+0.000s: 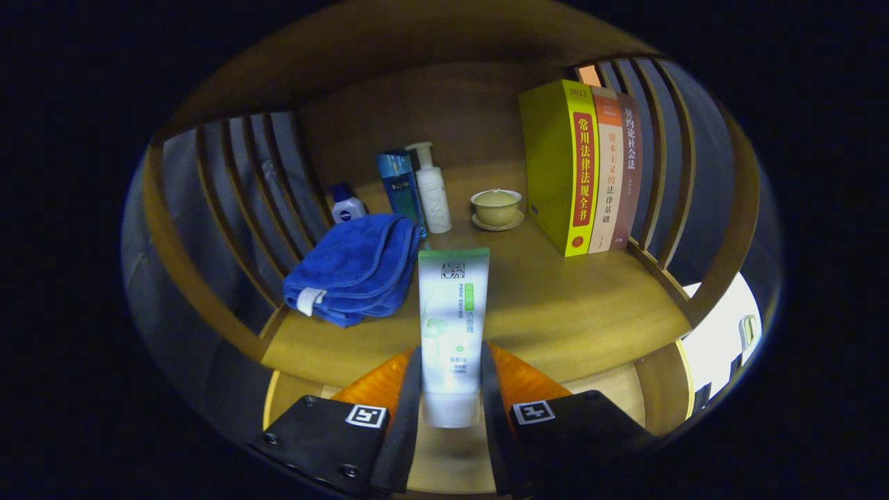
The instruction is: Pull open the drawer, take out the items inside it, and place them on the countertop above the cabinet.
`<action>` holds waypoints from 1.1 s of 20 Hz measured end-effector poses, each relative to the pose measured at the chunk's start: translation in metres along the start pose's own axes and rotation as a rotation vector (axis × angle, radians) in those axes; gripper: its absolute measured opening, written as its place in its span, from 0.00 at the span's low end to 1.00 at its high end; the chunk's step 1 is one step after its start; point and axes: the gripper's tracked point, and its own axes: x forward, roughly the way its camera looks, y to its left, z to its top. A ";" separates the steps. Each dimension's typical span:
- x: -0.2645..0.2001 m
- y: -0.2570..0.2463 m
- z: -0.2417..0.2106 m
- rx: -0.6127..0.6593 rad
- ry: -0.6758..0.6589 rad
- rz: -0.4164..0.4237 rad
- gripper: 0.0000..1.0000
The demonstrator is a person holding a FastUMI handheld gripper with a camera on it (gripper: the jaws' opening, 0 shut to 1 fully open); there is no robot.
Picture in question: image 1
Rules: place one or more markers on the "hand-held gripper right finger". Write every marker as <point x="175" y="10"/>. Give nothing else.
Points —
<point x="494" y="437"/>

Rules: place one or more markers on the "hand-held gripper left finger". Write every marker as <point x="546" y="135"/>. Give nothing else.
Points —
<point x="408" y="430"/>

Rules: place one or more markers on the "white green-topped cleanser tube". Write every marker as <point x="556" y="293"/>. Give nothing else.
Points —
<point x="453" y="312"/>

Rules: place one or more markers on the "wooden countertop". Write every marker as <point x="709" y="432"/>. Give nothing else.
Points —
<point x="555" y="305"/>

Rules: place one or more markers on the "white side cabinet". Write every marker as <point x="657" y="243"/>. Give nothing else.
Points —
<point x="715" y="340"/>

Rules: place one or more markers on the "wooden cabinet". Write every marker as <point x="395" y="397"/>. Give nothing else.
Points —
<point x="451" y="104"/>

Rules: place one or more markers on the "blue folded towel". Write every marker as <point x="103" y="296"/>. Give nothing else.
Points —
<point x="354" y="264"/>

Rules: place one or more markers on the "yellow-green saucer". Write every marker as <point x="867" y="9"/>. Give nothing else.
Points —
<point x="510" y="223"/>

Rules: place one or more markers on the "small white blue-capped bottle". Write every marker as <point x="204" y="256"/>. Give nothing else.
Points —
<point x="347" y="208"/>

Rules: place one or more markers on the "yellow-green lidded teacup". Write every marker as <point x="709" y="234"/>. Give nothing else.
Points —
<point x="496" y="207"/>

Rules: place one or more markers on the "white pump bottle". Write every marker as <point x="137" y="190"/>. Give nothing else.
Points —
<point x="434" y="201"/>

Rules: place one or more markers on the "blue glass bottle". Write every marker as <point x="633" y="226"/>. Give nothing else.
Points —
<point x="401" y="187"/>

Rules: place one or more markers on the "brown book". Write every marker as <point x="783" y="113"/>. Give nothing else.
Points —
<point x="630" y="194"/>

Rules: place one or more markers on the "white and orange book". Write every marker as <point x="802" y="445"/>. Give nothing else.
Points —
<point x="608" y="180"/>

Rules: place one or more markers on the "thick yellow book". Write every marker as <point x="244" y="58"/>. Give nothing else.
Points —
<point x="549" y="160"/>

